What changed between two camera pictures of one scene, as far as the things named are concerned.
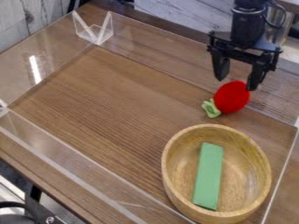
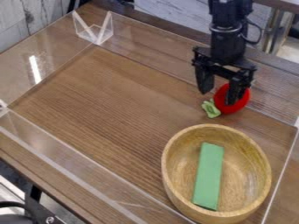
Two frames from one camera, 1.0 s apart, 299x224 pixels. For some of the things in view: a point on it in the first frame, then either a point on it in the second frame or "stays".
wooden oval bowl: (246, 172) stays
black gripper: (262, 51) → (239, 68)
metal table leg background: (278, 21) stays
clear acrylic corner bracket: (94, 33) stays
